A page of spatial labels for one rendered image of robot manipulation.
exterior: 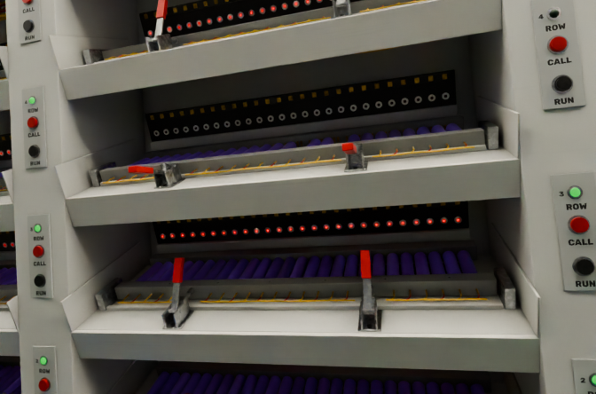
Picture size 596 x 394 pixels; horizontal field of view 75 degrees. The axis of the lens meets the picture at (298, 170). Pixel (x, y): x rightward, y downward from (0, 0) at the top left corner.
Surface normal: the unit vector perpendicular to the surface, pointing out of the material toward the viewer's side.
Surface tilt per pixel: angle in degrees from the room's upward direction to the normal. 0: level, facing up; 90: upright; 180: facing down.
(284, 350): 108
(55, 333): 90
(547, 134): 90
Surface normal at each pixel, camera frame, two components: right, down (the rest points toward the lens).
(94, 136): 0.97, -0.09
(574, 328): -0.25, -0.04
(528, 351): -0.21, 0.28
